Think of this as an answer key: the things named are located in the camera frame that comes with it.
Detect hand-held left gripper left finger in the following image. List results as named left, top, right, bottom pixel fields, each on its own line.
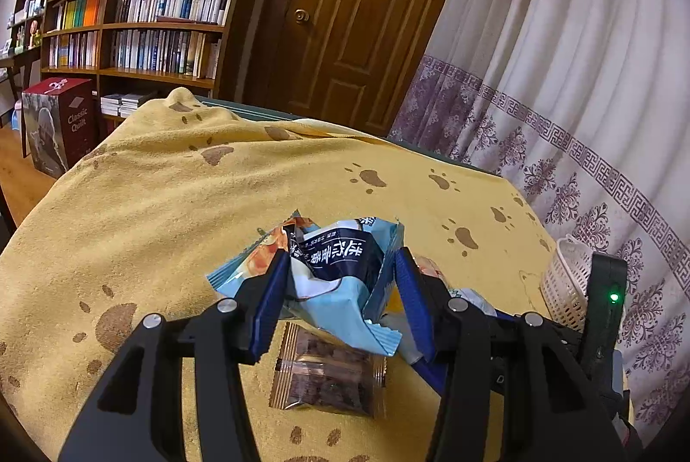
left=56, top=251, right=295, bottom=462

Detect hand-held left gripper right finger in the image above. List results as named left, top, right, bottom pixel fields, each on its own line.
left=395, top=248, right=633, bottom=462

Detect red and white snack packet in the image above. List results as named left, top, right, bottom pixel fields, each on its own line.
left=412, top=254, right=451, bottom=293

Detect white plastic basket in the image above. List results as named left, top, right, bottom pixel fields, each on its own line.
left=540, top=234, right=594, bottom=334

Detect light blue snack packet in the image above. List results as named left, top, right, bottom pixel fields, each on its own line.
left=207, top=210, right=405, bottom=356

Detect brown snack packet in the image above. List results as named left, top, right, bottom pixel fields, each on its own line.
left=268, top=322, right=389, bottom=420

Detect navy and pale blue tissue pack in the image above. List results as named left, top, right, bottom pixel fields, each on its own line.
left=401, top=287, right=526, bottom=395

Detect yellow paw-print blanket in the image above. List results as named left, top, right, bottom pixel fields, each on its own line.
left=0, top=87, right=558, bottom=462

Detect stack of white books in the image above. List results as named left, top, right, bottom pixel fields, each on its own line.
left=100, top=90, right=157, bottom=119

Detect dark red quilt box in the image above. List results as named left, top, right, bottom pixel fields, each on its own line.
left=22, top=78, right=100, bottom=180

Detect white purple patterned curtain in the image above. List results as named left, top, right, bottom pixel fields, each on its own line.
left=388, top=0, right=690, bottom=436

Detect brown wooden door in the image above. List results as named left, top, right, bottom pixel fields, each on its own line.
left=259, top=0, right=480, bottom=137

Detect rows of shelved books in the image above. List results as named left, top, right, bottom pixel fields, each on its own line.
left=48, top=0, right=235, bottom=80

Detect wooden bookcase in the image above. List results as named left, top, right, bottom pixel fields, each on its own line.
left=40, top=0, right=262, bottom=129

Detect dark narrow shelf unit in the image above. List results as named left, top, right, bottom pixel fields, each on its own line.
left=6, top=0, right=52, bottom=59

